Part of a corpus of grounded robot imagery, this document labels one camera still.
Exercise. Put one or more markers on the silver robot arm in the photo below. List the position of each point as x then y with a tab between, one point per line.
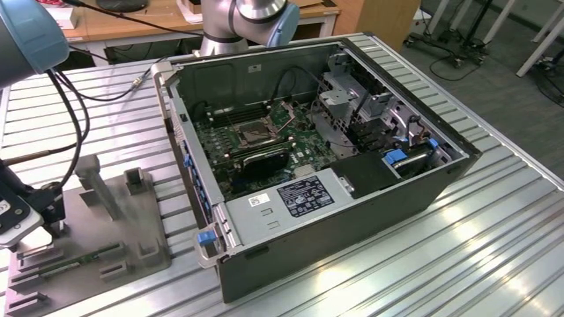
247	13

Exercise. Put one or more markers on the blue slot retainer strip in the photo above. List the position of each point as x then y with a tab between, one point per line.
186	161

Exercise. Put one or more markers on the black RAM slot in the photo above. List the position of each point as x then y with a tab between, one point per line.
242	116
241	110

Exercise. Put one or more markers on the CPU socket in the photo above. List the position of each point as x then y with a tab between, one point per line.
255	133

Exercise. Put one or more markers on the grey parts rack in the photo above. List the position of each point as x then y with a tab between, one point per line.
110	231

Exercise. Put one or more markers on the green RAM stick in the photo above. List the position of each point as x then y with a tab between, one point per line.
95	256

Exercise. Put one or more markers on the blue case latch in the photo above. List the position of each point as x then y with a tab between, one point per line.
206	238

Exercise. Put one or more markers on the thin locking lever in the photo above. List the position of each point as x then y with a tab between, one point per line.
230	120

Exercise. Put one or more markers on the grey power supply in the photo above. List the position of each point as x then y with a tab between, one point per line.
265	218

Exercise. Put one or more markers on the black glossy fan shroud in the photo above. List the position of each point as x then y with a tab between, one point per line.
265	163

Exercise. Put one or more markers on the wooden desk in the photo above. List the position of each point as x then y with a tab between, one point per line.
110	28

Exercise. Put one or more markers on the silver finned heatsink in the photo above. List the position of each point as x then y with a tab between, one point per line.
302	171

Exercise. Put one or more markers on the green motherboard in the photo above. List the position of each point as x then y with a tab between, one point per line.
305	132

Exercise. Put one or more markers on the black open PC case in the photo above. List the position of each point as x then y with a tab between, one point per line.
353	237

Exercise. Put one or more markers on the black disk bay cover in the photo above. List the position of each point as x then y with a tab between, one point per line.
362	175

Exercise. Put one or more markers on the silver drive cage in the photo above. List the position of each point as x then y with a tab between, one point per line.
337	99

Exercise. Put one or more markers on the small blue clip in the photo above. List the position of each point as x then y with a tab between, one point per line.
433	144

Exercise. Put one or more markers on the wooden cabinet panel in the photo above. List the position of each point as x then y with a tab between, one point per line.
389	23

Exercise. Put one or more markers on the black wheeled stand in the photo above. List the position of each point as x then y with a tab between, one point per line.
478	21

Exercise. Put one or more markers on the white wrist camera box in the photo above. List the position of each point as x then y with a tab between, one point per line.
18	221

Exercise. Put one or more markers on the white desk frame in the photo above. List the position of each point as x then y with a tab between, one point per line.
527	64

